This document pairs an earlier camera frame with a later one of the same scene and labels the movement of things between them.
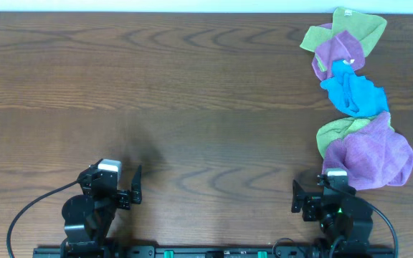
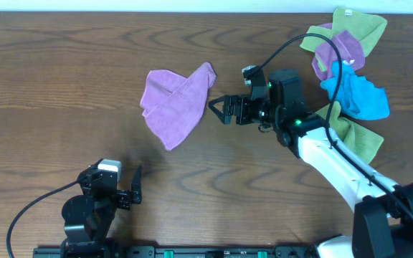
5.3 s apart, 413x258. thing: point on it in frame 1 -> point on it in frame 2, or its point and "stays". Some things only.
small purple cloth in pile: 344,46 stays
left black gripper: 121,196 stays
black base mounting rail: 215,251 stays
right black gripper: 307,203 -> 235,108
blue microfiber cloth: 355,95 stays
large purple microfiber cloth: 373,154 -> 174,103
